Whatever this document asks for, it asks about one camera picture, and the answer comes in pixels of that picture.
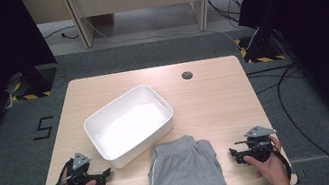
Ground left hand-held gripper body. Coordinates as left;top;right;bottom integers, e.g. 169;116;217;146
60;148;103;185

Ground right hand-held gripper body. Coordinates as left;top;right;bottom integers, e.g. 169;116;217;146
233;123;282;166

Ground white plastic bin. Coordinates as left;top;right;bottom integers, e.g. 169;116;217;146
78;80;182;174

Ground grey pants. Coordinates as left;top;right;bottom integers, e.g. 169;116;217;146
141;129;228;185

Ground person's right hand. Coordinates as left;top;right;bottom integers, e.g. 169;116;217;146
241;133;292;185

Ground stand base with hazard tape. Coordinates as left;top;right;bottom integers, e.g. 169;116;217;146
6;62;62;104
234;30;287;68

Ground long black floor cable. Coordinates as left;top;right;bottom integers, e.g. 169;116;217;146
272;58;329;185

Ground round table cable grommet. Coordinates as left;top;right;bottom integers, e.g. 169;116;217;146
180;70;195;81

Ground short black floor cable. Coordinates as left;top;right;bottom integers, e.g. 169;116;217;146
42;24;80;46

